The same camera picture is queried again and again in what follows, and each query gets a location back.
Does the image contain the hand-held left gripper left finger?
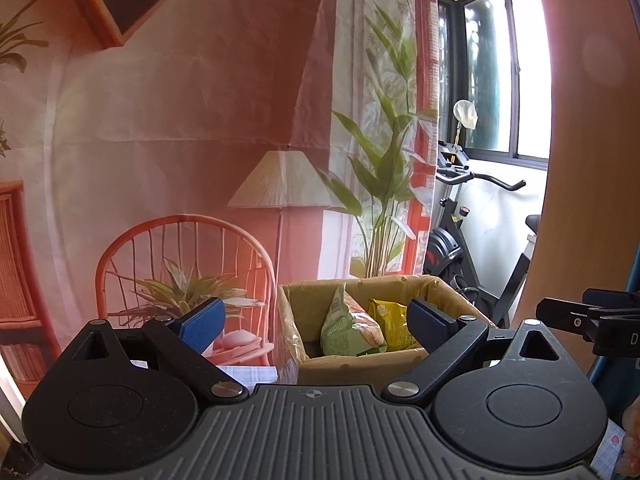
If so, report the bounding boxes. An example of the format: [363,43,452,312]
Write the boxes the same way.
[75,297,249,402]

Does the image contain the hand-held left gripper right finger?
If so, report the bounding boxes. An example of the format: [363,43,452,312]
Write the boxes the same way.
[382,298,562,405]

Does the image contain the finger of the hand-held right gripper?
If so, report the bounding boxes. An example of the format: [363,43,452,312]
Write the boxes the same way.
[535,296,606,342]
[581,287,640,311]

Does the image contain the yellow snack packet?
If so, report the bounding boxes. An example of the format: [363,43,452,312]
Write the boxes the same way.
[367,298,425,352]

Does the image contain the cardboard box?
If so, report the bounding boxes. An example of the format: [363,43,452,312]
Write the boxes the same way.
[276,274,498,387]

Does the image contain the person's right hand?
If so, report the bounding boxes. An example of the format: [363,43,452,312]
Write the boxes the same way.
[614,400,640,478]

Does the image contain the black exercise bike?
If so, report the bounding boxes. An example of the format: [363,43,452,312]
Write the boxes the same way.
[422,140,543,328]

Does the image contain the white tablecloth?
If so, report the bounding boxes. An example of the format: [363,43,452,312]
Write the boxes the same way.
[202,355,628,480]

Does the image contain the green snack bag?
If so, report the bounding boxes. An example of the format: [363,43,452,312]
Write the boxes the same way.
[320,284,389,358]

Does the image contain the brown wooden panel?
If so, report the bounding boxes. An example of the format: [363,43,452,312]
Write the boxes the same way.
[512,0,640,356]

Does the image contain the brass stand with white cover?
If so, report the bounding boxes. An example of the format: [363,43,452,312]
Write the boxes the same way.
[451,100,480,166]

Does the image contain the dark framed window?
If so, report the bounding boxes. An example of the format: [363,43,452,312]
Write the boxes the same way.
[437,0,556,171]

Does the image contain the printed room backdrop cloth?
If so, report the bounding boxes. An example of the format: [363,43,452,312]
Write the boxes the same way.
[0,0,441,386]

